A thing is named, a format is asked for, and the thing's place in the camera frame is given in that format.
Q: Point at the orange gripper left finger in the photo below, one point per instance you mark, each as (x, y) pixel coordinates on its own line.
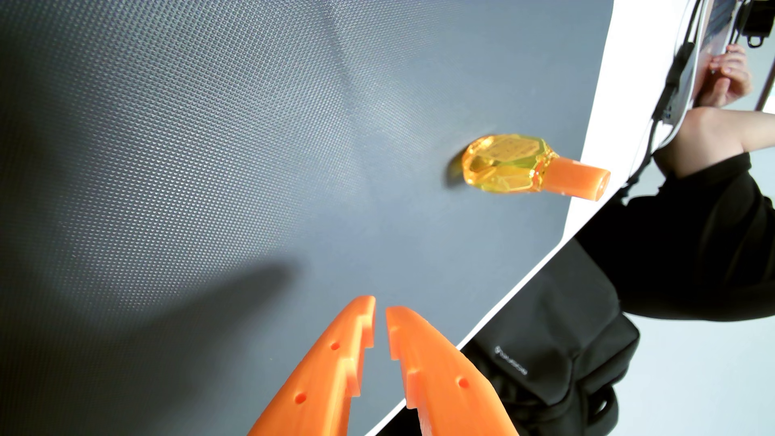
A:
(321, 375)

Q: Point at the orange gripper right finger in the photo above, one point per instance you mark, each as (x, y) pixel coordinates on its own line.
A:
(442, 375)

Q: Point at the yellow eyedrops bottle orange cap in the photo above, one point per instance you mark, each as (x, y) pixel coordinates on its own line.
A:
(508, 164)

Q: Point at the person's hand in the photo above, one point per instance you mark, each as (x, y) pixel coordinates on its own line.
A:
(726, 79)

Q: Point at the black fabric bag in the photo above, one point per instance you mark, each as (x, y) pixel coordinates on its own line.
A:
(557, 339)

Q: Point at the grey textured mat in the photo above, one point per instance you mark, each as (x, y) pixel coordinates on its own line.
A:
(242, 151)

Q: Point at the person in black clothing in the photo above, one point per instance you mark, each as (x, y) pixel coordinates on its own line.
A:
(696, 242)

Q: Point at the grey USB hub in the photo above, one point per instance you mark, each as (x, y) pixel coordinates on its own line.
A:
(687, 79)

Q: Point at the black clamp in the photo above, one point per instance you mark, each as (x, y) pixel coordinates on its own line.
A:
(757, 18)

